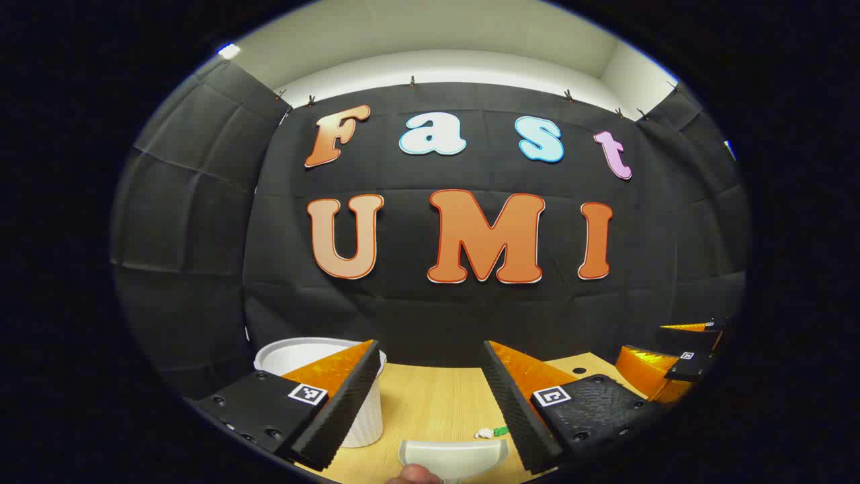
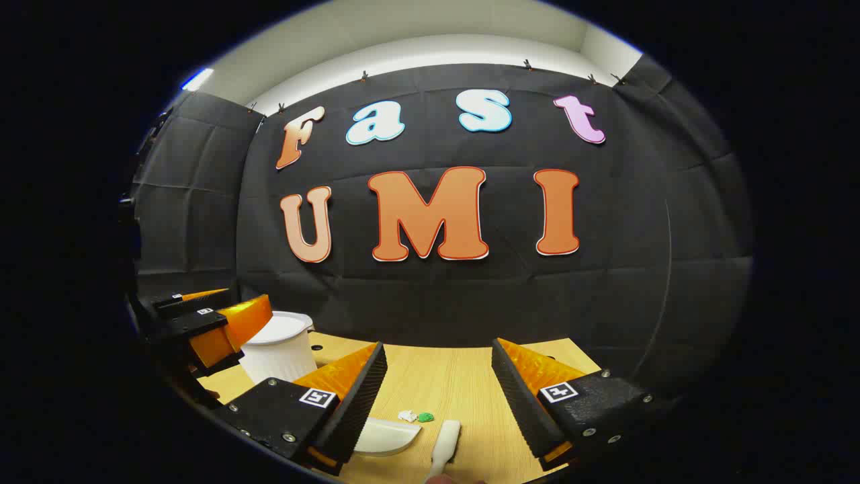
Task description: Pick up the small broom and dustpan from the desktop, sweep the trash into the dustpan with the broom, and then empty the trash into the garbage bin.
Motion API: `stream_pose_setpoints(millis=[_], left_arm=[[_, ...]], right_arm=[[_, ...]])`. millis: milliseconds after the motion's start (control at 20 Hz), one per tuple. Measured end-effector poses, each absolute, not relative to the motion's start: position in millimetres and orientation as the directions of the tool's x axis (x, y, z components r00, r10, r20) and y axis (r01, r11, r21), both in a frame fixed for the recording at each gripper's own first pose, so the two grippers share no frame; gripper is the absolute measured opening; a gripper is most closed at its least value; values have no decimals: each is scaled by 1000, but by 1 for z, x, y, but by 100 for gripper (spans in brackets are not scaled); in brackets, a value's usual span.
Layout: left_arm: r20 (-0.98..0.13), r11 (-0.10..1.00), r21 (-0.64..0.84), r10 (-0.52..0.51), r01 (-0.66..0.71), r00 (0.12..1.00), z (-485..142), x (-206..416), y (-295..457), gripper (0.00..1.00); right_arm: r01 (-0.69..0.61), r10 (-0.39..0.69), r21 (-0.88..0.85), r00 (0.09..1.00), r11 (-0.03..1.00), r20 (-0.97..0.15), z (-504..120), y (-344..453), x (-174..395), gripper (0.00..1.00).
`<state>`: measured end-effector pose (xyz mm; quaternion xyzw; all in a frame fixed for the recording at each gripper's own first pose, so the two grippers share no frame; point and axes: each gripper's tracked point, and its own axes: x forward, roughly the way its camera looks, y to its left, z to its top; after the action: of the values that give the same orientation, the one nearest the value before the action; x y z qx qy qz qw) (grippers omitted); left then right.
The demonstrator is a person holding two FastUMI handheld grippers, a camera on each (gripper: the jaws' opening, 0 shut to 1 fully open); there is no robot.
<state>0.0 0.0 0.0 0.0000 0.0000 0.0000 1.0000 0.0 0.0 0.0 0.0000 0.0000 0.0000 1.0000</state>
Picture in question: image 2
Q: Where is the ceiling light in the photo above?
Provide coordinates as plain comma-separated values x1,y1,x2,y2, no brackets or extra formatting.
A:
180,67,216,93

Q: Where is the wooden desktop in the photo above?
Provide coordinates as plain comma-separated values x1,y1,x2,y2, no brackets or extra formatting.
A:
198,331,603,484

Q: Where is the white ribbed garbage bin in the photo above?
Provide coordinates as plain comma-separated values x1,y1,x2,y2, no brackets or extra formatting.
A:
239,311,318,386

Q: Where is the black backdrop cloth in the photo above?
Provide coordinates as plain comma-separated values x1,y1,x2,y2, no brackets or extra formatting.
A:
128,54,757,404

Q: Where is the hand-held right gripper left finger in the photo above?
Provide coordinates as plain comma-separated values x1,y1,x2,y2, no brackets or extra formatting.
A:
220,341,389,476

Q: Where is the small white broom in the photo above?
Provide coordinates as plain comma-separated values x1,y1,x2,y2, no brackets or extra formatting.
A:
423,419,462,483

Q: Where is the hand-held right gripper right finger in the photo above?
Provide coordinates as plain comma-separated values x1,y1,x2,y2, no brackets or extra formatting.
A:
491,337,666,471

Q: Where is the white plastic dustpan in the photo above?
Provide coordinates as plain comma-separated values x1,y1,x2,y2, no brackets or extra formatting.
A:
353,416,423,458

